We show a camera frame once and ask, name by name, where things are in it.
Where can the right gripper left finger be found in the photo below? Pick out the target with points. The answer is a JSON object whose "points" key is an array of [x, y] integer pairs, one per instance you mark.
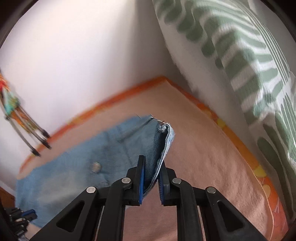
{"points": [[98, 214]]}

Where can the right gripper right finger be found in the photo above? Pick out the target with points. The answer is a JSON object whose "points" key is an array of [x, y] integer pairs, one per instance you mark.
{"points": [[203, 214]]}

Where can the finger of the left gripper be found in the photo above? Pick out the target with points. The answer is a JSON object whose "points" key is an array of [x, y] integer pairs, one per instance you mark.
{"points": [[16, 214]]}

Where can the light blue denim pants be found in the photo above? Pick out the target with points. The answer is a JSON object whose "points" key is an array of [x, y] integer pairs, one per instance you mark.
{"points": [[99, 162]]}

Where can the orange floral mattress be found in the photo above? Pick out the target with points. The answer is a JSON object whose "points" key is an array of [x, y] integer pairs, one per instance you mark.
{"points": [[205, 150]]}

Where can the folded metal tripod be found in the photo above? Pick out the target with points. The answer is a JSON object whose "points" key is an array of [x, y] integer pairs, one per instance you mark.
{"points": [[42, 138]]}

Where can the colourful fabric on tripod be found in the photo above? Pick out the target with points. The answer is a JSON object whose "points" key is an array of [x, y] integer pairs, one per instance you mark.
{"points": [[13, 109]]}

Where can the green white patterned pillow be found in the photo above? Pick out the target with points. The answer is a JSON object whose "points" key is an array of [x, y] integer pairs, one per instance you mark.
{"points": [[232, 60]]}

